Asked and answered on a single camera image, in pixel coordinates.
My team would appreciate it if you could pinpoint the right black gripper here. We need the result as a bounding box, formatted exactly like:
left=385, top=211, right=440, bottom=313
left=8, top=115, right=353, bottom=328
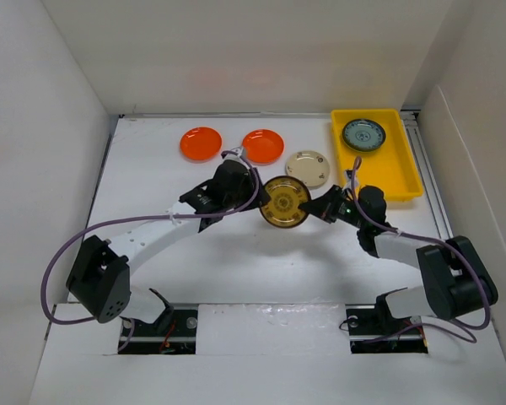
left=299, top=184, right=367, bottom=230

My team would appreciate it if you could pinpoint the yellow patterned plate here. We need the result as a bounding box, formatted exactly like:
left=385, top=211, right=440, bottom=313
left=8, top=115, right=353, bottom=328
left=261, top=175, right=311, bottom=229

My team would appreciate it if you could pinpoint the cream patterned plate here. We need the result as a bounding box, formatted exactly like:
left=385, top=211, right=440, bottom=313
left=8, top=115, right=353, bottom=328
left=285, top=150, right=331, bottom=188

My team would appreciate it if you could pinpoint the blue floral plate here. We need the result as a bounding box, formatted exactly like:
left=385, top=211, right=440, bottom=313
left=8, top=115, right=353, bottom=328
left=342, top=119, right=386, bottom=152

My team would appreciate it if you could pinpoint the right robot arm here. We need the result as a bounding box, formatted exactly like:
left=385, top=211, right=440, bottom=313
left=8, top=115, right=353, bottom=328
left=299, top=186, right=498, bottom=332

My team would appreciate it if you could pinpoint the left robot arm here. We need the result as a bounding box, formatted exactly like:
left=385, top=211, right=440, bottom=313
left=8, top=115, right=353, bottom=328
left=66, top=160, right=270, bottom=335

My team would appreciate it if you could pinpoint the yellow plastic bin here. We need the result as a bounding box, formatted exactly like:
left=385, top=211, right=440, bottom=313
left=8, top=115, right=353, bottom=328
left=331, top=109, right=423, bottom=202

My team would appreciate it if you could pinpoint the right orange plate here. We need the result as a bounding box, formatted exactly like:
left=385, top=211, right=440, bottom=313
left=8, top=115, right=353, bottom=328
left=242, top=128, right=285, bottom=165

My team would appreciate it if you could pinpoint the orange plate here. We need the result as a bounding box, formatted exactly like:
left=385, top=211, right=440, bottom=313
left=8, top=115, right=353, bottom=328
left=180, top=127, right=223, bottom=162
left=242, top=128, right=285, bottom=165

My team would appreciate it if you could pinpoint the left orange plate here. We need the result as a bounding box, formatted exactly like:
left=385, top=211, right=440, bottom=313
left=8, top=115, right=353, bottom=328
left=180, top=127, right=223, bottom=162

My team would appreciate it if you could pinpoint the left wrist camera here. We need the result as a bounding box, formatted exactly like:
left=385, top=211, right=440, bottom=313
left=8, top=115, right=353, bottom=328
left=222, top=146, right=246, bottom=164

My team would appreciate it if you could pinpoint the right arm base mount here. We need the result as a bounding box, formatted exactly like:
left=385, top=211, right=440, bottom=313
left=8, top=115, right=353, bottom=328
left=339, top=305, right=428, bottom=354

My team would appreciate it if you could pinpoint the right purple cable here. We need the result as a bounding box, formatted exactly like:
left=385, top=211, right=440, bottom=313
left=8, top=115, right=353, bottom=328
left=345, top=156, right=490, bottom=343

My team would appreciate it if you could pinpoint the purple cable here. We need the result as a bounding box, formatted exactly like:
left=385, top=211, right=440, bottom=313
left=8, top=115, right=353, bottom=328
left=345, top=156, right=490, bottom=343
left=40, top=150, right=265, bottom=354

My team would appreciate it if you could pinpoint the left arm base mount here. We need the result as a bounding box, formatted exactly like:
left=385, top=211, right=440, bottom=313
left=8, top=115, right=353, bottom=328
left=117, top=305, right=199, bottom=355

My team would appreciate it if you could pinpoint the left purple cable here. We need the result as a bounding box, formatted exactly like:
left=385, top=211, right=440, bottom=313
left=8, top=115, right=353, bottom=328
left=40, top=150, right=265, bottom=354

